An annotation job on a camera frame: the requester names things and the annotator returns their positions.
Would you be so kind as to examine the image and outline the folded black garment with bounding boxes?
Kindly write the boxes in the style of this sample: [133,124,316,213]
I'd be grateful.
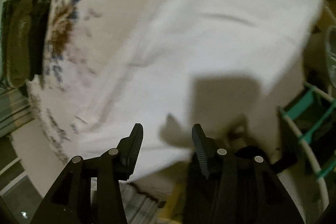
[29,0,51,81]

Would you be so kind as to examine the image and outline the floral bed sheet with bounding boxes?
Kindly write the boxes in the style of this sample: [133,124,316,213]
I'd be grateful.
[14,0,179,196]

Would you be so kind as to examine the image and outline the white pants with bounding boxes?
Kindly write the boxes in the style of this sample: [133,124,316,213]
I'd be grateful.
[77,0,323,179]

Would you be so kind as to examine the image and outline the folded grey fleece garment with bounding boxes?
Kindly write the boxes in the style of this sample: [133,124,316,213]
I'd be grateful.
[1,0,33,88]

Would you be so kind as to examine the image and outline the teal laundry rack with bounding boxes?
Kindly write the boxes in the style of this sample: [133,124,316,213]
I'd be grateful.
[273,83,335,209]

